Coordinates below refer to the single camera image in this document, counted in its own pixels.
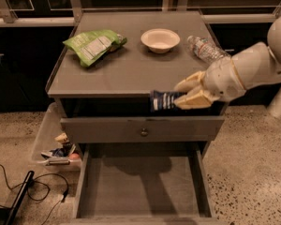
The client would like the grey drawer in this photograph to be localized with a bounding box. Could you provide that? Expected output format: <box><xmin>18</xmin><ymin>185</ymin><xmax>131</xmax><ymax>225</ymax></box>
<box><xmin>65</xmin><ymin>142</ymin><xmax>226</xmax><ymax>225</ymax></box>
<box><xmin>60</xmin><ymin>116</ymin><xmax>224</xmax><ymax>143</ymax></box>

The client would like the black cable on floor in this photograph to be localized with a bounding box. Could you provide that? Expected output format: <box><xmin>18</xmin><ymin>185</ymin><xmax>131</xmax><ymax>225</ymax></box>
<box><xmin>0</xmin><ymin>162</ymin><xmax>71</xmax><ymax>225</ymax></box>

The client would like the grey drawer cabinet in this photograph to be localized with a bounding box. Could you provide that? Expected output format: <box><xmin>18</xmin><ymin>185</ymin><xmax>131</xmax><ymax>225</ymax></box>
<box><xmin>48</xmin><ymin>11</ymin><xmax>227</xmax><ymax>153</ymax></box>

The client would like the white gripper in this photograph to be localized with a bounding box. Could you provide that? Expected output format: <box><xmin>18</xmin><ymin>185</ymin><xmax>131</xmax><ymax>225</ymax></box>
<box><xmin>174</xmin><ymin>57</ymin><xmax>246</xmax><ymax>110</ymax></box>

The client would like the round brass drawer knob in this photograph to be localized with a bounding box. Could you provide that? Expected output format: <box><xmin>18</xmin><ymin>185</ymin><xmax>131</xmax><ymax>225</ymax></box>
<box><xmin>140</xmin><ymin>128</ymin><xmax>148</xmax><ymax>137</ymax></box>

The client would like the grey bottom drawer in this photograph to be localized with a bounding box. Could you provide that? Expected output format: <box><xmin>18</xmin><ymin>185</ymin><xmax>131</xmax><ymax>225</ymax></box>
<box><xmin>65</xmin><ymin>142</ymin><xmax>226</xmax><ymax>225</ymax></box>

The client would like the blue rxbar blueberry bar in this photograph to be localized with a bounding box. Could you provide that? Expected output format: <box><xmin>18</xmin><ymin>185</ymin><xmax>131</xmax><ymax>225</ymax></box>
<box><xmin>150</xmin><ymin>90</ymin><xmax>184</xmax><ymax>113</ymax></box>

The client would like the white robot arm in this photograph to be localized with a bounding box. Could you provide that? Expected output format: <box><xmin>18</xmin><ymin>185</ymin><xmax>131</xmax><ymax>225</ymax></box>
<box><xmin>174</xmin><ymin>17</ymin><xmax>281</xmax><ymax>117</ymax></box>

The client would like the grey middle drawer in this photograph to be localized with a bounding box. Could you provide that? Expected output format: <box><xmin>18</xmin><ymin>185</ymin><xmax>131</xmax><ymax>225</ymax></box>
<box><xmin>60</xmin><ymin>116</ymin><xmax>224</xmax><ymax>143</ymax></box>

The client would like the clear plastic storage bin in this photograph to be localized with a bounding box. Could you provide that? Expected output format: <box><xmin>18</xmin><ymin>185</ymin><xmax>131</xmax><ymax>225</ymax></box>
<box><xmin>30</xmin><ymin>102</ymin><xmax>81</xmax><ymax>173</ymax></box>

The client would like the metal railing frame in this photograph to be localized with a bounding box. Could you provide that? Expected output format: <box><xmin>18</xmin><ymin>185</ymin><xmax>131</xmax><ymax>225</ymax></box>
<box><xmin>0</xmin><ymin>0</ymin><xmax>281</xmax><ymax>26</ymax></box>

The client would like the green chip bag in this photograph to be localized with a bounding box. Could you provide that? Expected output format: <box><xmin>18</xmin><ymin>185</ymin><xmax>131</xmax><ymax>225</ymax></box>
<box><xmin>63</xmin><ymin>29</ymin><xmax>127</xmax><ymax>68</ymax></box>

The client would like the black stand leg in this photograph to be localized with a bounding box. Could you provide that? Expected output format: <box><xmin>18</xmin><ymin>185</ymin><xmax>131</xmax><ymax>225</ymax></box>
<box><xmin>4</xmin><ymin>171</ymin><xmax>35</xmax><ymax>225</ymax></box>

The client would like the clear plastic water bottle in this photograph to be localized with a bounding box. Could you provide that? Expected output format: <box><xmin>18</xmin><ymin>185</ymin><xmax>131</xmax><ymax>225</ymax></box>
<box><xmin>187</xmin><ymin>36</ymin><xmax>229</xmax><ymax>65</ymax></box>

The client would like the white paper bowl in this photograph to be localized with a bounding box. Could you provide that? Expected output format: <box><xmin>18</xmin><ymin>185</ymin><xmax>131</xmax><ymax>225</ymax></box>
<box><xmin>140</xmin><ymin>28</ymin><xmax>180</xmax><ymax>54</ymax></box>

